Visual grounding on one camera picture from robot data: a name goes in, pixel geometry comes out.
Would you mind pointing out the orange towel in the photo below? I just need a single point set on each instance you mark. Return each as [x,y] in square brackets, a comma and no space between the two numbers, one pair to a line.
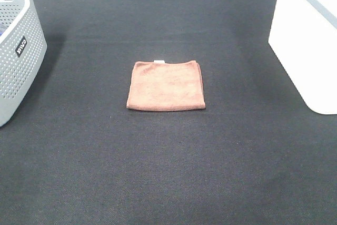
[163,87]

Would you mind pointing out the black table mat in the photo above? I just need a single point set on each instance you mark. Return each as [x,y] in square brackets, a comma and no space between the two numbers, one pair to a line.
[74,154]

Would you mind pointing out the white plastic basket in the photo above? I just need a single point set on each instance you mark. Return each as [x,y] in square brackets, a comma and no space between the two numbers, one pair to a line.
[303,37]

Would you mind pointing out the grey perforated laundry basket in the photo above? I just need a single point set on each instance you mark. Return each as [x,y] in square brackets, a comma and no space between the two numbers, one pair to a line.
[23,47]

